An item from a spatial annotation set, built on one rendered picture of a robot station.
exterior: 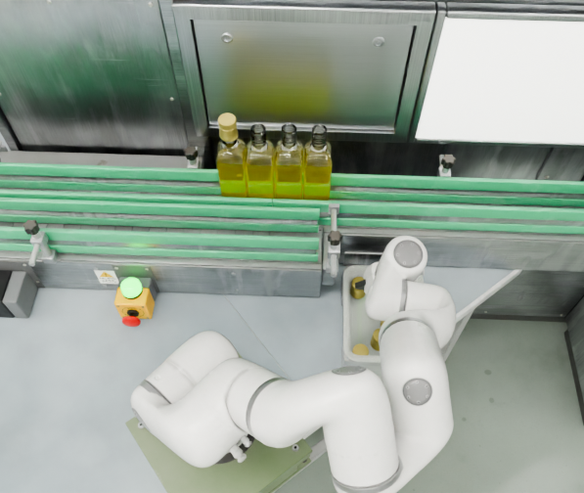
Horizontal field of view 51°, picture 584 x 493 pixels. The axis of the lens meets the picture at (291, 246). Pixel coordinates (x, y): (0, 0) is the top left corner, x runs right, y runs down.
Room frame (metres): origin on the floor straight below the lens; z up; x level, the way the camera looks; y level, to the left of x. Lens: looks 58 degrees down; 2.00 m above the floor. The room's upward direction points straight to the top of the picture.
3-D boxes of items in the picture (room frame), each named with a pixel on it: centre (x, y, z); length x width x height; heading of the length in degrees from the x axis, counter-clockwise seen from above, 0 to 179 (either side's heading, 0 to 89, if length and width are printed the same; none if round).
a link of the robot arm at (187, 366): (0.34, 0.14, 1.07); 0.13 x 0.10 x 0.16; 138
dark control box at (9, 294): (0.64, 0.63, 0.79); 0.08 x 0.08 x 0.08; 88
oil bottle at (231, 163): (0.82, 0.12, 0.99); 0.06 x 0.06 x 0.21; 88
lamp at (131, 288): (0.64, 0.35, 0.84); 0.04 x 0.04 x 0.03
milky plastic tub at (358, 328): (0.58, -0.20, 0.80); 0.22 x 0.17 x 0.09; 178
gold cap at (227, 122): (0.82, 0.12, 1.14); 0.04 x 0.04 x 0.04
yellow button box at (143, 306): (0.63, 0.35, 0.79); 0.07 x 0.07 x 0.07; 88
